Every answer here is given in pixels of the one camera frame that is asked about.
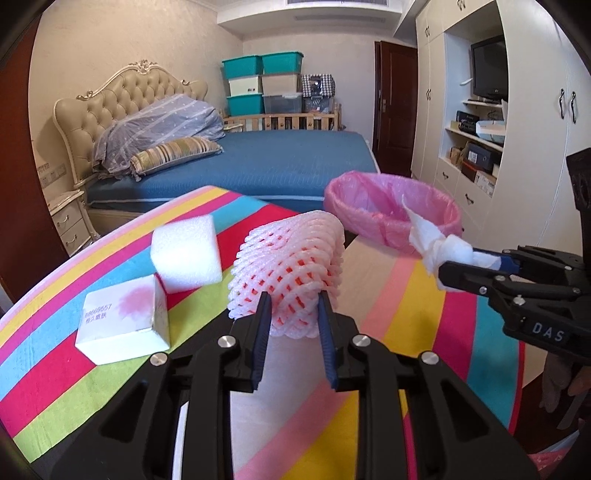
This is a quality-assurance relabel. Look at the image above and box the white paper towel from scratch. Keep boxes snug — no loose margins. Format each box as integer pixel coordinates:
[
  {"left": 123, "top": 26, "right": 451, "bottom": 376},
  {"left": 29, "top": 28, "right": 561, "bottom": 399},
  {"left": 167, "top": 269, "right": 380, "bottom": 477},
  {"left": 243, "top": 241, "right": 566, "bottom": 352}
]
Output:
[{"left": 403, "top": 201, "right": 474, "bottom": 292}]

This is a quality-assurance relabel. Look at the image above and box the pink foam fruit net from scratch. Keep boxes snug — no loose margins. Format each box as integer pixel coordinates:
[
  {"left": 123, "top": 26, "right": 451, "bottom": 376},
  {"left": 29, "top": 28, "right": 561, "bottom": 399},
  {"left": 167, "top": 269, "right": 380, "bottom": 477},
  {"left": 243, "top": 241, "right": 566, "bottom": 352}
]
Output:
[{"left": 228, "top": 210, "right": 345, "bottom": 339}]

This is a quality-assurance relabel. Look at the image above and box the pink-lined trash bin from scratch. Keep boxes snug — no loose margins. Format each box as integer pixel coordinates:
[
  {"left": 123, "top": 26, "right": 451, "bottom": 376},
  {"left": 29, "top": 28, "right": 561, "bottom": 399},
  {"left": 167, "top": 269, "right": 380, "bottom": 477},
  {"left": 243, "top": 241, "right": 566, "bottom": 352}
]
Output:
[{"left": 324, "top": 171, "right": 462, "bottom": 255}]

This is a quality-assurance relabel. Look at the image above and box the right hand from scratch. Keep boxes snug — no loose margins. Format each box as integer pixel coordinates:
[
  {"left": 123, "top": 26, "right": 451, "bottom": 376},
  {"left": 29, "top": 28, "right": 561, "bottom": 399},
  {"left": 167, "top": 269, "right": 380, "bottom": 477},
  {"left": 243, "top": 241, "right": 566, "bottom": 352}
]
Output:
[{"left": 542, "top": 353, "right": 590, "bottom": 430}]

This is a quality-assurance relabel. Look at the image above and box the white wardrobe shelving unit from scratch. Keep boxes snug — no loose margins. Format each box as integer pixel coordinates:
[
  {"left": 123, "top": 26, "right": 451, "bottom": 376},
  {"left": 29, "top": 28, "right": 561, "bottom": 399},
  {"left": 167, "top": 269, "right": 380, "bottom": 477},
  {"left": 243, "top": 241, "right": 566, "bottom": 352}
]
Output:
[{"left": 394, "top": 1, "right": 590, "bottom": 253}]

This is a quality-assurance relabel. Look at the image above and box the white pink small box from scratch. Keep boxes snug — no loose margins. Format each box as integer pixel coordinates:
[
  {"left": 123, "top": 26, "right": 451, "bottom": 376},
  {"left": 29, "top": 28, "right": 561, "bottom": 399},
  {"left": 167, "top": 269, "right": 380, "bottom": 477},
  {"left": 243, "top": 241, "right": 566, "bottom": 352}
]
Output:
[{"left": 75, "top": 274, "right": 170, "bottom": 365}]

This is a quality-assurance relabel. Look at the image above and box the striped colourful tablecloth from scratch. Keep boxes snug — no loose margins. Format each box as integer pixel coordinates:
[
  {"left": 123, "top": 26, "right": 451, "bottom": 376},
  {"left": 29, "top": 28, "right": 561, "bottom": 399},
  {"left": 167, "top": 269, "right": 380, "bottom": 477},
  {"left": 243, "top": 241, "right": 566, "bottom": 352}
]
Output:
[{"left": 1, "top": 187, "right": 524, "bottom": 479}]

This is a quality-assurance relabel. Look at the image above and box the white foam block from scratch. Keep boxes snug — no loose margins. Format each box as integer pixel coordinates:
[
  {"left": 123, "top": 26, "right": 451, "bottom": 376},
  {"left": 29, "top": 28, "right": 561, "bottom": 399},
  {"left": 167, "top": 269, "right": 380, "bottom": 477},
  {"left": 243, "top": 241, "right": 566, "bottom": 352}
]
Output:
[{"left": 150, "top": 215, "right": 222, "bottom": 294}]

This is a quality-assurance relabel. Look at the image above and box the black television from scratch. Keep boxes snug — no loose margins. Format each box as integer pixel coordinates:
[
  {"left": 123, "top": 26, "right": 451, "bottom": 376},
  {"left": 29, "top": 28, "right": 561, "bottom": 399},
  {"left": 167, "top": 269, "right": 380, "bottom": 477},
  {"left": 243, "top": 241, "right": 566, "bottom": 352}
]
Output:
[{"left": 471, "top": 35, "right": 509, "bottom": 102}]

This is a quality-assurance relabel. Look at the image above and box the dark wooden door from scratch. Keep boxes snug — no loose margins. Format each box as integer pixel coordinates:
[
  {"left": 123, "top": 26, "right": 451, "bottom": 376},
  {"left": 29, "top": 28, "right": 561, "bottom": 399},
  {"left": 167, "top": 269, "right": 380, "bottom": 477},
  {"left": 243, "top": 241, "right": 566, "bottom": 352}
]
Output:
[{"left": 373, "top": 41, "right": 418, "bottom": 177}]

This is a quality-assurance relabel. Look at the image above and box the blue bed mattress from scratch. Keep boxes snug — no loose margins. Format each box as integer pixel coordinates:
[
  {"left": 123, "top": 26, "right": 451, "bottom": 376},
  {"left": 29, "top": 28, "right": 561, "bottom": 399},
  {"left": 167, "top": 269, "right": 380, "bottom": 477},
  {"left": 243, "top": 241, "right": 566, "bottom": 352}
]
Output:
[{"left": 86, "top": 130, "right": 379, "bottom": 213}]

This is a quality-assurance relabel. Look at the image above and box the cream nightstand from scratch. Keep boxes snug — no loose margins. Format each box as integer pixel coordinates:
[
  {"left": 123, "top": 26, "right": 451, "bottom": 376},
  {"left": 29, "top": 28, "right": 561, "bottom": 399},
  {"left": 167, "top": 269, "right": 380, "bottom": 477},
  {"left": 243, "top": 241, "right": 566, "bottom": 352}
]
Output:
[{"left": 48, "top": 190, "right": 100, "bottom": 257}]

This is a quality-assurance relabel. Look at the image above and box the houndstooth black white bag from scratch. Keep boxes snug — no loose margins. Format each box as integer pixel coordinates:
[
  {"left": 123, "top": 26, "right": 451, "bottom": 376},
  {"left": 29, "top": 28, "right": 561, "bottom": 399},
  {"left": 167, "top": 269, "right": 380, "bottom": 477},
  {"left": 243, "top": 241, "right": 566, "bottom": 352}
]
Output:
[{"left": 301, "top": 74, "right": 335, "bottom": 98}]

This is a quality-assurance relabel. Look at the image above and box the grey clear storage bin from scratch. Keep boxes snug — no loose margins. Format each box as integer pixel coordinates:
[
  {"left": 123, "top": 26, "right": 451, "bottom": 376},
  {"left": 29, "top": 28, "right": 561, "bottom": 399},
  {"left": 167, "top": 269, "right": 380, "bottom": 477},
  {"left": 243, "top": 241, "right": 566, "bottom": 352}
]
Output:
[{"left": 263, "top": 92, "right": 303, "bottom": 114}]

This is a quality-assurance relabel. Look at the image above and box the beige storage box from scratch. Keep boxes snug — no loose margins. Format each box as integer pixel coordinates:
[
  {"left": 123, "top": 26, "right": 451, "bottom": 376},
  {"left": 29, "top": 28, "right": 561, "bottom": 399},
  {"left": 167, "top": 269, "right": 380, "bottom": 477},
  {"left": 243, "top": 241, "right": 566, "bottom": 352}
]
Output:
[{"left": 262, "top": 73, "right": 301, "bottom": 95}]

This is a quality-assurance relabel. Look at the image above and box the teal storage bin right top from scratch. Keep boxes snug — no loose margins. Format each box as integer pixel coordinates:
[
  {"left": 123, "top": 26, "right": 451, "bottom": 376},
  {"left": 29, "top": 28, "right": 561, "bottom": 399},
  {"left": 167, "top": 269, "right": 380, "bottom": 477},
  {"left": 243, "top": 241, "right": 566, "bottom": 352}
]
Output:
[{"left": 260, "top": 51, "right": 304, "bottom": 75}]

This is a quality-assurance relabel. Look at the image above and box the teal storage bin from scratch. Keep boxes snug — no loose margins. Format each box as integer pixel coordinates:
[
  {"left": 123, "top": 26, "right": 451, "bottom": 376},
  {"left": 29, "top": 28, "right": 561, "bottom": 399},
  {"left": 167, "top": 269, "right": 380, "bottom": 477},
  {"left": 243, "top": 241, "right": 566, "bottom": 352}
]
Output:
[
  {"left": 222, "top": 55, "right": 263, "bottom": 80},
  {"left": 260, "top": 51, "right": 304, "bottom": 75},
  {"left": 226, "top": 93, "right": 263, "bottom": 117}
]

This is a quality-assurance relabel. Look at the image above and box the striped yellow pillow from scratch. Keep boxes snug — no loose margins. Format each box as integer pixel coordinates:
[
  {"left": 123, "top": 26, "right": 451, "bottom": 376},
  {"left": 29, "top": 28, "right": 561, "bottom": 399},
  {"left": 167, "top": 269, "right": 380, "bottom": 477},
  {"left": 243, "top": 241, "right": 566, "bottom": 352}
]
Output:
[{"left": 130, "top": 137, "right": 223, "bottom": 180}]

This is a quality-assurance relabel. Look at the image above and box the teal storage bin lower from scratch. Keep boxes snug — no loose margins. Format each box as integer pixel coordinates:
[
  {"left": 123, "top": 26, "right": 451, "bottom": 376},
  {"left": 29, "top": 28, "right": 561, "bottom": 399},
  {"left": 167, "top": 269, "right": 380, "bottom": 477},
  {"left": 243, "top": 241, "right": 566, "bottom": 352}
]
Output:
[{"left": 226, "top": 93, "right": 263, "bottom": 117}]

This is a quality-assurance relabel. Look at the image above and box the white storage box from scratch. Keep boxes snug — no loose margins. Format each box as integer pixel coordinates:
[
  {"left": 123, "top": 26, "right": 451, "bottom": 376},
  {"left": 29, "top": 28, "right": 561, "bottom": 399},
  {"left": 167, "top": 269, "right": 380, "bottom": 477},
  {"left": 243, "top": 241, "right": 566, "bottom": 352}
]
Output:
[{"left": 228, "top": 75, "right": 263, "bottom": 96}]

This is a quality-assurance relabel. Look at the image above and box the grey striped duvet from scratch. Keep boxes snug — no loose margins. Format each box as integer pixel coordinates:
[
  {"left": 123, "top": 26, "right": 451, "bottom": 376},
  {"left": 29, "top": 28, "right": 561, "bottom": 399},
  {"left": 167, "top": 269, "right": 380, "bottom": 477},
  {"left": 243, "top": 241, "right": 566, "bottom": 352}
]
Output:
[{"left": 92, "top": 94, "right": 225, "bottom": 181}]

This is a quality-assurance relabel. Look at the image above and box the teal storage bin left top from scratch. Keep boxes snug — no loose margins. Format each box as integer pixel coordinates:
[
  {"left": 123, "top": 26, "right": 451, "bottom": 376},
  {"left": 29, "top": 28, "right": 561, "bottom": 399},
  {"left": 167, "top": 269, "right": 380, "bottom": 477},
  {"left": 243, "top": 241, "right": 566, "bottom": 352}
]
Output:
[{"left": 222, "top": 55, "right": 263, "bottom": 80}]

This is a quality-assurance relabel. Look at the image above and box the beige tufted headboard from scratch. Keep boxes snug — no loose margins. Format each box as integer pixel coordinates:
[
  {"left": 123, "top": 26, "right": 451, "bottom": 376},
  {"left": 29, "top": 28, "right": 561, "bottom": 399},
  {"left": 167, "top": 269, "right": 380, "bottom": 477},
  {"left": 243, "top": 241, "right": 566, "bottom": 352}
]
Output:
[{"left": 52, "top": 60, "right": 208, "bottom": 189}]

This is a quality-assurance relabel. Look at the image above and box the wooden crib rail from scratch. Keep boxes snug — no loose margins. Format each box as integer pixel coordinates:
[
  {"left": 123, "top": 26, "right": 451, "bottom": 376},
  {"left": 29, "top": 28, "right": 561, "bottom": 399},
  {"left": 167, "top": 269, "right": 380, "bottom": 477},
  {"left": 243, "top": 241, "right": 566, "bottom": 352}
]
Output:
[{"left": 223, "top": 110, "right": 345, "bottom": 132}]

